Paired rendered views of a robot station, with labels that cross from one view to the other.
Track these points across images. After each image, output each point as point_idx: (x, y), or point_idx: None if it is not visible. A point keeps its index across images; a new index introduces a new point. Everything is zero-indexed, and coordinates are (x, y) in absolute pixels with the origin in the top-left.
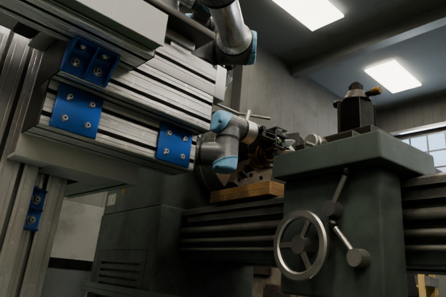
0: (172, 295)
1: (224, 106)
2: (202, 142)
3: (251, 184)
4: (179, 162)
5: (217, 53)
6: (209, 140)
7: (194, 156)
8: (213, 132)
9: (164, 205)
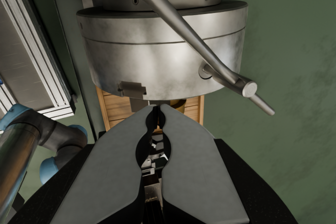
0: (68, 52)
1: (188, 40)
2: (40, 145)
3: (106, 130)
4: None
5: None
6: (89, 65)
7: (23, 179)
8: (97, 69)
9: None
